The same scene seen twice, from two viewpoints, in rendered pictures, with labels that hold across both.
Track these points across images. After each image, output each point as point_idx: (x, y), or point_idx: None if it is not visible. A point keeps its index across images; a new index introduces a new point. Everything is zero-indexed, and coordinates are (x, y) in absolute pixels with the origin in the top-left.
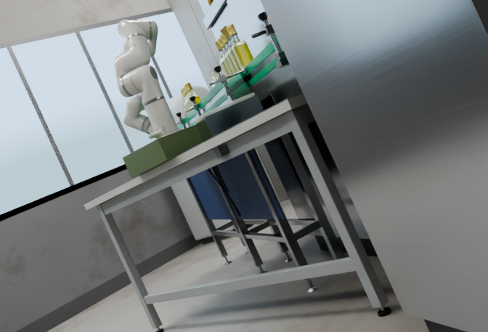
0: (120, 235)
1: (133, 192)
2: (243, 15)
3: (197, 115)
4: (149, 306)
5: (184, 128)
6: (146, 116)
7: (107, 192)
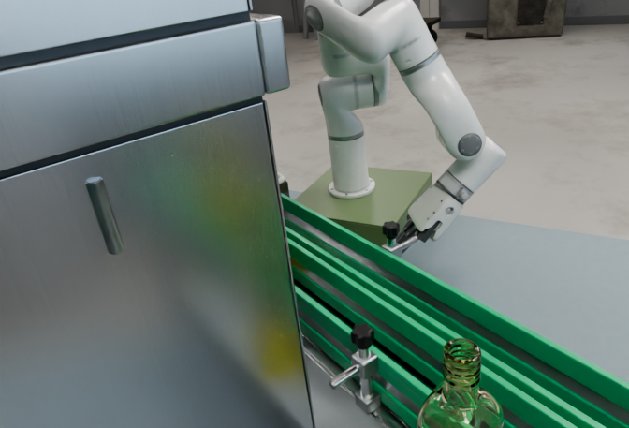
0: None
1: None
2: None
3: (441, 302)
4: None
5: (312, 184)
6: (449, 168)
7: (558, 229)
